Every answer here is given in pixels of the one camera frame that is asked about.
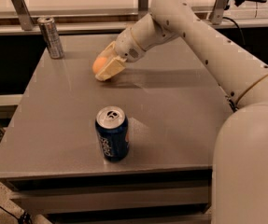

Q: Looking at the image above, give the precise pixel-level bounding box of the black floor cable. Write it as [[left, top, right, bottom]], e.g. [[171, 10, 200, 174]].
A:
[[0, 195, 33, 224]]

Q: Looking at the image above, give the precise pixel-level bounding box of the tall silver can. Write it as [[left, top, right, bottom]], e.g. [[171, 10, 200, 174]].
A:
[[37, 17, 63, 59]]

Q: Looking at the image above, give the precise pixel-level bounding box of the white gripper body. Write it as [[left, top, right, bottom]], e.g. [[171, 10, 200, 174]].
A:
[[115, 28, 145, 63]]

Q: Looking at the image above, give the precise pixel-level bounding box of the black power cable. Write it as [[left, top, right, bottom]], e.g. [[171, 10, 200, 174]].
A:
[[222, 16, 247, 47]]

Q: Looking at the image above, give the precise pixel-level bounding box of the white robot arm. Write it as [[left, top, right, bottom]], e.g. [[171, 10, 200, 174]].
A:
[[92, 0, 268, 224]]

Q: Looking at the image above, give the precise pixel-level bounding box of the middle metal bracket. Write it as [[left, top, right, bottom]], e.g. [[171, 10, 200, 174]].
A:
[[138, 0, 148, 19]]

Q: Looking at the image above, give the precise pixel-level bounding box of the orange fruit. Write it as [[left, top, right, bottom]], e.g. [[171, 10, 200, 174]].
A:
[[92, 57, 107, 74]]

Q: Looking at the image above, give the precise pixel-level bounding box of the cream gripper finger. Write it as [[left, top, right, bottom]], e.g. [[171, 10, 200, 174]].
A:
[[98, 41, 116, 59], [95, 56, 126, 81]]

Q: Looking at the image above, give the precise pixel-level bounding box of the left metal bracket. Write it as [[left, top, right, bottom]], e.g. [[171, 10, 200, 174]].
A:
[[11, 0, 34, 31]]

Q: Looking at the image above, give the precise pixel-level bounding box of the blue pepsi can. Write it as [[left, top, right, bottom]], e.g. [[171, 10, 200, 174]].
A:
[[95, 106, 129, 162]]

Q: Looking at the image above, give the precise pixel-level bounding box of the grey drawer cabinet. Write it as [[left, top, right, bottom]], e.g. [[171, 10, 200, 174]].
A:
[[0, 35, 231, 223]]

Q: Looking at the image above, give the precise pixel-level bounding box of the metal bracket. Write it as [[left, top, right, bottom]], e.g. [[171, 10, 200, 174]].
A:
[[138, 0, 148, 19], [11, 0, 34, 31], [209, 0, 228, 25]]

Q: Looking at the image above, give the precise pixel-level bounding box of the right metal bracket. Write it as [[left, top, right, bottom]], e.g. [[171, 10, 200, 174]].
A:
[[209, 0, 228, 25]]

